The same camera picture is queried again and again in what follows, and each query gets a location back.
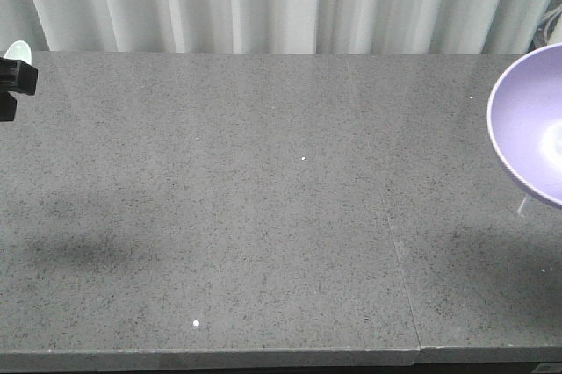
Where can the mint green plastic spoon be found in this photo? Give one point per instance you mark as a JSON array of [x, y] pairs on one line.
[[19, 50]]

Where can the white pleated curtain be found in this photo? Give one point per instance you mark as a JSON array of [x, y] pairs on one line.
[[277, 26]]

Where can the purple plastic bowl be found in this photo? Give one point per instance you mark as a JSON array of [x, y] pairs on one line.
[[523, 119]]

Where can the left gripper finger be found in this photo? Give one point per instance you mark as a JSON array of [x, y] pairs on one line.
[[16, 77]]

